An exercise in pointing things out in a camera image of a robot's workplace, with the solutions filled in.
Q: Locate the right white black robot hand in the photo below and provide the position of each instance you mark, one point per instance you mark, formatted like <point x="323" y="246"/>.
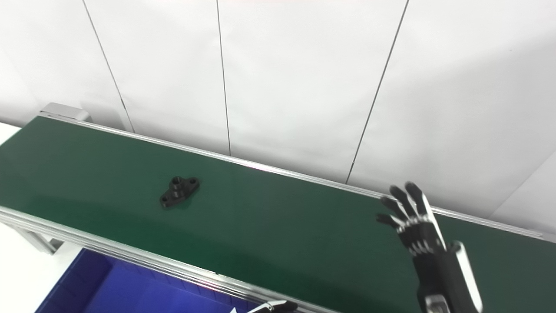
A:
<point x="438" y="269"/>

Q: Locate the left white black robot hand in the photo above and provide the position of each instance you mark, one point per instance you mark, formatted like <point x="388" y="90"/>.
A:
<point x="278" y="308"/>

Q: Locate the black flange part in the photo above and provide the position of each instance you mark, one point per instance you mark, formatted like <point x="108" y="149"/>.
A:
<point x="178" y="193"/>

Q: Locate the green conveyor belt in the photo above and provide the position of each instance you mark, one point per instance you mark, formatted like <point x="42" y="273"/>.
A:
<point x="282" y="226"/>
<point x="130" y="254"/>

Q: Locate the blue plastic bin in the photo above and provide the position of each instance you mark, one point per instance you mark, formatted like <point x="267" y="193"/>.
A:
<point x="130" y="291"/>

